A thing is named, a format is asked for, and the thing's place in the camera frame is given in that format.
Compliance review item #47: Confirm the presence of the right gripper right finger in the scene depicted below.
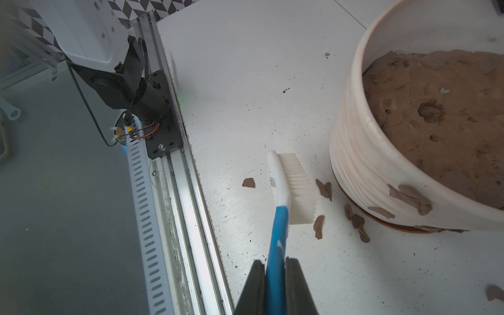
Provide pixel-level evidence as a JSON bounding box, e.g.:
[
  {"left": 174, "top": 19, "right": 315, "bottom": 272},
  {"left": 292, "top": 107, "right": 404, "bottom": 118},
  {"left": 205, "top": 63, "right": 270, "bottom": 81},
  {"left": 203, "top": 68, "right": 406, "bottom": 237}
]
[{"left": 285, "top": 257, "right": 318, "bottom": 315}]

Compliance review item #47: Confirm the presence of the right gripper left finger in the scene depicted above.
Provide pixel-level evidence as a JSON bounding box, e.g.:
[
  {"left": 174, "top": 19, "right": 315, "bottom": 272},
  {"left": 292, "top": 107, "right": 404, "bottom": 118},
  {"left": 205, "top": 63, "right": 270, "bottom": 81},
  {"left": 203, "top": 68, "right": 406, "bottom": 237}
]
[{"left": 234, "top": 260, "right": 266, "bottom": 315}]

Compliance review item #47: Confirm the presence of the blue white scrub brush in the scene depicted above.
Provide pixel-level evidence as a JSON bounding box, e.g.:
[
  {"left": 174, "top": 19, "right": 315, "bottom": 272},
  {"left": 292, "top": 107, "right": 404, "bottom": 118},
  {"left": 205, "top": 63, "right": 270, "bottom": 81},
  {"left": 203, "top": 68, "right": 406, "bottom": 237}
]
[{"left": 265, "top": 150, "right": 316, "bottom": 314}]

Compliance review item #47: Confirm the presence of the white ceramic pot with mud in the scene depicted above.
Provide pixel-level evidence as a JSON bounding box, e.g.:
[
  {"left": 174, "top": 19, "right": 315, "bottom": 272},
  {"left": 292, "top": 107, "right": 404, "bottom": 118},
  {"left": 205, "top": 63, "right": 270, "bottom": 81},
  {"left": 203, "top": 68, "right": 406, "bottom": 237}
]
[{"left": 329, "top": 1, "right": 503, "bottom": 233}]

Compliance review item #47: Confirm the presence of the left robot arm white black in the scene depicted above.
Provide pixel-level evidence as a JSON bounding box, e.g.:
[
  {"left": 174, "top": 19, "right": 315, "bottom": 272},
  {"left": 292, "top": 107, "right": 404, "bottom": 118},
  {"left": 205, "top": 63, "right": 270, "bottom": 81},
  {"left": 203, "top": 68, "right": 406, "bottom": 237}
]
[{"left": 31, "top": 0, "right": 145, "bottom": 109}]

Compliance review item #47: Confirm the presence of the mud clump on table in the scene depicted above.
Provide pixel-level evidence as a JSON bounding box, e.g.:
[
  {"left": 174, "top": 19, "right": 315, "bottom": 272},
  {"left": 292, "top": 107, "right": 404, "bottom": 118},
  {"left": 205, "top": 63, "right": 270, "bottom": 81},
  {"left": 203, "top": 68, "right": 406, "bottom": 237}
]
[
  {"left": 344, "top": 203, "right": 370, "bottom": 243},
  {"left": 313, "top": 215, "right": 325, "bottom": 240},
  {"left": 242, "top": 177, "right": 256, "bottom": 188},
  {"left": 486, "top": 285, "right": 504, "bottom": 302},
  {"left": 316, "top": 179, "right": 332, "bottom": 201}
]

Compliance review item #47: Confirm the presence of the aluminium front rail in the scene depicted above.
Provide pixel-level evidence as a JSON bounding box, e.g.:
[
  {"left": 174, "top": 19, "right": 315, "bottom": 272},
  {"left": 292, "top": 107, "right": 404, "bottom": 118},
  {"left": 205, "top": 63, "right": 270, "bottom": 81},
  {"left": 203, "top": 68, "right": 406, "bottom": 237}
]
[{"left": 126, "top": 12, "right": 234, "bottom": 314}]

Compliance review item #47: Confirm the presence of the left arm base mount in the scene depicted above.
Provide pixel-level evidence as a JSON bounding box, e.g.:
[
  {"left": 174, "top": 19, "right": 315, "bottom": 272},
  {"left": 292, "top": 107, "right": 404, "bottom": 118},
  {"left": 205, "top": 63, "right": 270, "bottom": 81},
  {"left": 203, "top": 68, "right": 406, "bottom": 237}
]
[{"left": 117, "top": 70, "right": 182, "bottom": 160}]

